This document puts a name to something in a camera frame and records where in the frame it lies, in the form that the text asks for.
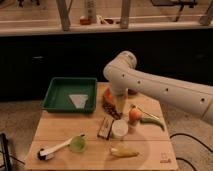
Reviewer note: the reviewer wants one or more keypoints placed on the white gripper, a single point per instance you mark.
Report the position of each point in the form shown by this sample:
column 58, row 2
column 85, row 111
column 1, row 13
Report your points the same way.
column 119, row 91

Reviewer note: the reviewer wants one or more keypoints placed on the white towel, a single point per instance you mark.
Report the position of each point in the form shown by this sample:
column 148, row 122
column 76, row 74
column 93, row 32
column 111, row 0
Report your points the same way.
column 79, row 100

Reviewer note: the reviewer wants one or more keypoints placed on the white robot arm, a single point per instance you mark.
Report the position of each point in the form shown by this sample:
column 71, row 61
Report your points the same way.
column 193, row 98

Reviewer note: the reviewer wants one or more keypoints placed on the black bowl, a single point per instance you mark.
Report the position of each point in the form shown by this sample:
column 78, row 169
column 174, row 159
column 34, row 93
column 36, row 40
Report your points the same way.
column 132, row 92

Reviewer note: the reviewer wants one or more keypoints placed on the orange bowl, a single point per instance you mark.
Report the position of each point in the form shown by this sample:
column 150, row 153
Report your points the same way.
column 108, row 97

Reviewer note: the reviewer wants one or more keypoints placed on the dark chocolate pieces pile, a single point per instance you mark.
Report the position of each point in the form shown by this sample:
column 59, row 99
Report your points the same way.
column 110, row 109

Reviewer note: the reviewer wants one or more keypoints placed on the orange peach fruit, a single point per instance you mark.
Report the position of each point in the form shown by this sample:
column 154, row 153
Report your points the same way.
column 134, row 114

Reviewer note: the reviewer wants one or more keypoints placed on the white round container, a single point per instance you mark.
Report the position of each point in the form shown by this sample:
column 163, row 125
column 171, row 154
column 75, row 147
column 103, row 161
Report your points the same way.
column 119, row 129

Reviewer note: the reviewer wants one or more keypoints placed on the yellow banana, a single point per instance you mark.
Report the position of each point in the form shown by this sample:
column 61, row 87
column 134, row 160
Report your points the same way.
column 121, row 151

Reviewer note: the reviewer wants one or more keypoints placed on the green plastic cup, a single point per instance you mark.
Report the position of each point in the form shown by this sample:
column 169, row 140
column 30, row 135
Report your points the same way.
column 77, row 144

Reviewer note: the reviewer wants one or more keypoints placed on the green plastic tray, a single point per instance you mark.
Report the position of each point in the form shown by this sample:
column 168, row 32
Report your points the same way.
column 57, row 96

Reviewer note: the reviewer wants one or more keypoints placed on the red object on shelf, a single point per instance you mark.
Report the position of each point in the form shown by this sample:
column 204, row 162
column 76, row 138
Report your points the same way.
column 84, row 21

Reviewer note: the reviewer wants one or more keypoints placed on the white black brush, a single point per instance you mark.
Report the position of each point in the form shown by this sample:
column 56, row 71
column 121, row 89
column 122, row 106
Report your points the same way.
column 46, row 154

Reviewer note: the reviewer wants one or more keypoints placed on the black stand at left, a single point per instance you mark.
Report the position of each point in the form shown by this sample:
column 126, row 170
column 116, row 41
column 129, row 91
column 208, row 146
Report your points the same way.
column 5, row 152

